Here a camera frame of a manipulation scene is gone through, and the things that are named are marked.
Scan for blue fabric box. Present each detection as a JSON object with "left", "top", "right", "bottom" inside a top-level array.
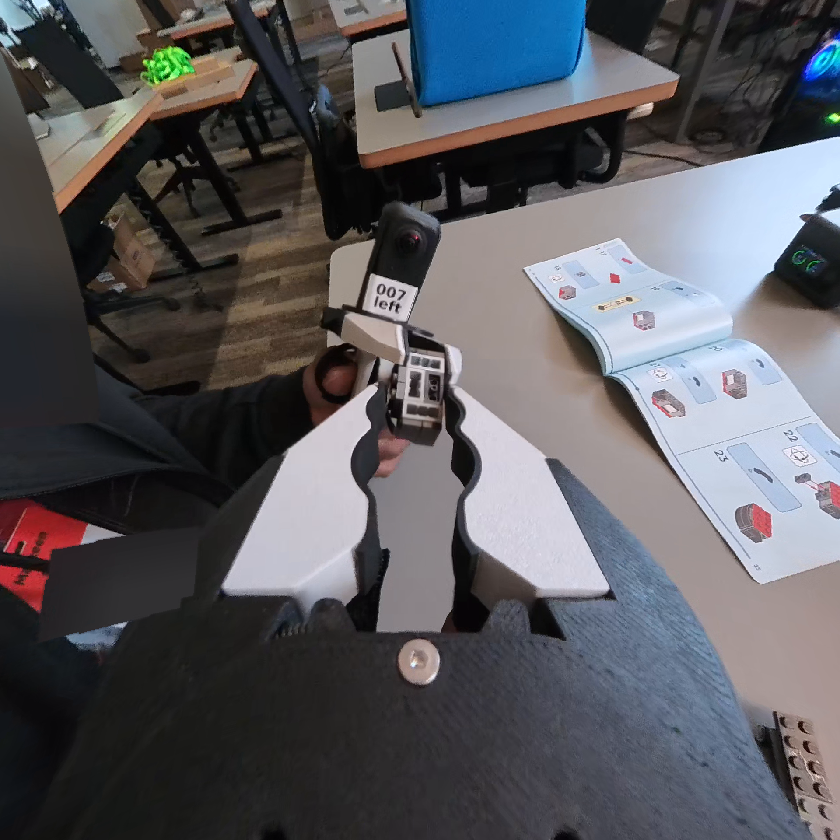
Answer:
[{"left": 406, "top": 0, "right": 587, "bottom": 108}]

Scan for person's left hand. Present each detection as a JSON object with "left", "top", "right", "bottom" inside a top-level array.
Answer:
[{"left": 303, "top": 354, "right": 411, "bottom": 480}]

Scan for red printed garment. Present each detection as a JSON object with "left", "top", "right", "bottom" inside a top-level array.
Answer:
[{"left": 0, "top": 499, "right": 126, "bottom": 614}]

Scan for black charger box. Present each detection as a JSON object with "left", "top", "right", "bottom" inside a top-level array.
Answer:
[{"left": 774, "top": 213, "right": 840, "bottom": 309}]

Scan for instruction booklet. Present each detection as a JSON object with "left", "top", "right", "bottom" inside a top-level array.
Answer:
[{"left": 524, "top": 238, "right": 840, "bottom": 585}]

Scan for black office chair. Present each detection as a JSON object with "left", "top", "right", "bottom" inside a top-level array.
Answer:
[{"left": 226, "top": 0, "right": 447, "bottom": 240}]

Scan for wooden box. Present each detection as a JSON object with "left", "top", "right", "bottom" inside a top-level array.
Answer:
[{"left": 161, "top": 56, "right": 237, "bottom": 99}]

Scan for lit computer tower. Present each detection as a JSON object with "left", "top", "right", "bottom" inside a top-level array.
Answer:
[{"left": 761, "top": 29, "right": 840, "bottom": 153}]

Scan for person's left forearm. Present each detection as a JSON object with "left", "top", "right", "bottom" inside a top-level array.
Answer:
[{"left": 131, "top": 371, "right": 316, "bottom": 490}]

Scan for person's black jacket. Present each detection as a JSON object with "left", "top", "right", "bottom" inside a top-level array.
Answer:
[{"left": 0, "top": 420, "right": 237, "bottom": 840}]

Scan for cardboard box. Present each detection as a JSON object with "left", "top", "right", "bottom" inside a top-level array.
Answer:
[{"left": 88, "top": 213, "right": 158, "bottom": 294}]

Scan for grey desk wooden edge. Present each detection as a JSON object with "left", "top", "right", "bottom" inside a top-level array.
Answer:
[
  {"left": 327, "top": 0, "right": 409, "bottom": 38},
  {"left": 150, "top": 58, "right": 260, "bottom": 122},
  {"left": 26, "top": 88, "right": 165, "bottom": 214},
  {"left": 352, "top": 29, "right": 680, "bottom": 170}
]

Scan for bright green bundle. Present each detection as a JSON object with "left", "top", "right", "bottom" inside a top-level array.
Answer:
[{"left": 140, "top": 46, "right": 196, "bottom": 86}]

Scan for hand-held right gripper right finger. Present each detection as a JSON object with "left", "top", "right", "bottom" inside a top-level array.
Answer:
[{"left": 445, "top": 388, "right": 616, "bottom": 634}]

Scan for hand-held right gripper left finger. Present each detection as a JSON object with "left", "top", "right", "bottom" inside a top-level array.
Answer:
[{"left": 220, "top": 384, "right": 391, "bottom": 632}]

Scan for grey studded toy plate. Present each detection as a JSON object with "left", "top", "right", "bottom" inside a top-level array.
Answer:
[{"left": 773, "top": 710, "right": 840, "bottom": 840}]

